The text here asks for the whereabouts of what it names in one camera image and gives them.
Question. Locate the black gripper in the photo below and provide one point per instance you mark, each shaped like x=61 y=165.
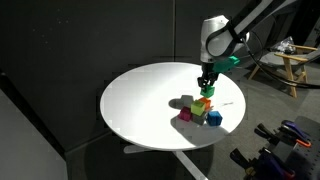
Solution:
x=209 y=75

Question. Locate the dark green toy block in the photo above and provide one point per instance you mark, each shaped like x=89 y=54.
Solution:
x=207 y=91

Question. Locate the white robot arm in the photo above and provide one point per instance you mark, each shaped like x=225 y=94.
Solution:
x=221 y=37

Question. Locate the orange toy block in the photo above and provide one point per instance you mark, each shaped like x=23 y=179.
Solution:
x=206 y=101

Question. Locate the lime green toy block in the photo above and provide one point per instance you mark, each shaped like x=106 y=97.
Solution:
x=197 y=107

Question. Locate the blue toy block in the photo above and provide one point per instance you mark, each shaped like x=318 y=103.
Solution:
x=214 y=118

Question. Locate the grey toy block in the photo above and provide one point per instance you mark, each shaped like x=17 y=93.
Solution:
x=200 y=120

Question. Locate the magenta toy block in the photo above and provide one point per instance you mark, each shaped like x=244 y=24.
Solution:
x=185 y=114

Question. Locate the round white table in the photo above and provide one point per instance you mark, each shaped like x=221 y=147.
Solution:
x=142 y=106

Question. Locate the wooden chair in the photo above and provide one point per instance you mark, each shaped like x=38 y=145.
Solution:
x=286 y=62

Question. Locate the white table base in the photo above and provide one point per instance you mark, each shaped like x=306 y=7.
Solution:
x=180 y=155

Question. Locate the purple clamp with orange tip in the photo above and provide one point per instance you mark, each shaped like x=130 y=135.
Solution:
x=290 y=128

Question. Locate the purple black clamp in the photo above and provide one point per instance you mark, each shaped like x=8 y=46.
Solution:
x=266 y=167

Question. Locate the perforated metal board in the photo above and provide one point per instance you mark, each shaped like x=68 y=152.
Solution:
x=305 y=161

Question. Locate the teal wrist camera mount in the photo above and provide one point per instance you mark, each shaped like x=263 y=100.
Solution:
x=225 y=65

